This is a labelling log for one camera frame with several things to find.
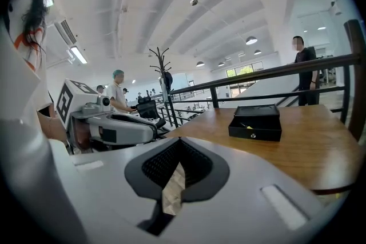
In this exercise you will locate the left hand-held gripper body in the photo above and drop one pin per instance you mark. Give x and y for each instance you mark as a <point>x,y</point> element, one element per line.
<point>67,100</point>

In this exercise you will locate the ceiling tube light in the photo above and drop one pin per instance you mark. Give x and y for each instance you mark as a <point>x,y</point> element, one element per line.
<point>78,55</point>

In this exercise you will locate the person's left forearm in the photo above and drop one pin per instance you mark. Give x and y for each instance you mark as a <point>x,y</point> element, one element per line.
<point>54,128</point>

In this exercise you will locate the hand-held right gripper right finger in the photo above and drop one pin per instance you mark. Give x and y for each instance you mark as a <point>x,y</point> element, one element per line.
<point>243,194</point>

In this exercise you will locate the white air conditioner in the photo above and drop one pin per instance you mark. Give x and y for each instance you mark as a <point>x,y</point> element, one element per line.
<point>65,31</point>

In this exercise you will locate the large window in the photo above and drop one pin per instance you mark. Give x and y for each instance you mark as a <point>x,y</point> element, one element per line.
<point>244,70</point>

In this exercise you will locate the dome pendant lamp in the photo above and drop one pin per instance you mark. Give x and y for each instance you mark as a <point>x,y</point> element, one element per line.
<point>221,64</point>
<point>251,40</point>
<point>200,64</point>
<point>257,52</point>

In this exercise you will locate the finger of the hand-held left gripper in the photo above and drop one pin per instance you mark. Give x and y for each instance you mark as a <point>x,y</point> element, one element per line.
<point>128,132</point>
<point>137,119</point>

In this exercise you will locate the black office chair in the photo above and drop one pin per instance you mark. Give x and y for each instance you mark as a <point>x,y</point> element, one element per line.
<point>147,108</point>

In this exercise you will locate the ceiling dome camera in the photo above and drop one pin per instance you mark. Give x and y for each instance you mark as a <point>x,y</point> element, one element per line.
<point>194,2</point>

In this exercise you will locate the dark railing with wooden handrail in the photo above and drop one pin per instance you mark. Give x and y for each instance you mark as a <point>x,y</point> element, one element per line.
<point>286,70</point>

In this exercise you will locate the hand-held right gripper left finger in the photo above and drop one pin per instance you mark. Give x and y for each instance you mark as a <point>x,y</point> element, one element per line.
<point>114,185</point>

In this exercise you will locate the black coat rack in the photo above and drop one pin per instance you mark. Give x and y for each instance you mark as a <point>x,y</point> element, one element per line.
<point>162,61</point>

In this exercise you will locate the black storage box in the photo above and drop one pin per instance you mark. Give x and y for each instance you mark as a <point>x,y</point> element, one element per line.
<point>257,134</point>

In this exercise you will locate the dark hanging garment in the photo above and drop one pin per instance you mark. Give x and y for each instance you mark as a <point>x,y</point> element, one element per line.
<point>168,80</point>

